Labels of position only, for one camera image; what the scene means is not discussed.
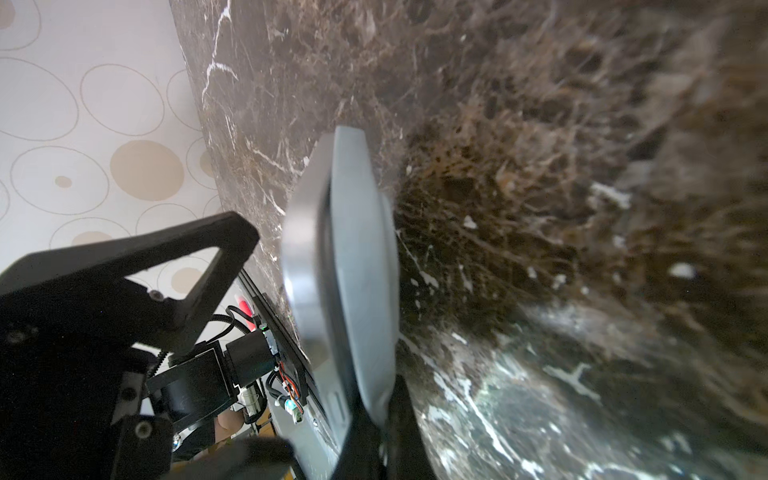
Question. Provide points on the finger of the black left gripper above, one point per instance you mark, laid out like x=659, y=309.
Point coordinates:
x=249, y=458

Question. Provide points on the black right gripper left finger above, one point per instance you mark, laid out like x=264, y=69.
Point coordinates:
x=360, y=457

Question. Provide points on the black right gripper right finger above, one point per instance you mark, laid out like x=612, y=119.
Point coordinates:
x=406, y=453

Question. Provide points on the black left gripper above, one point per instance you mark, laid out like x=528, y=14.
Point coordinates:
x=66, y=384

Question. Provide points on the black phone from blue case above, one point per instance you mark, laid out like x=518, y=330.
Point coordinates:
x=308, y=266

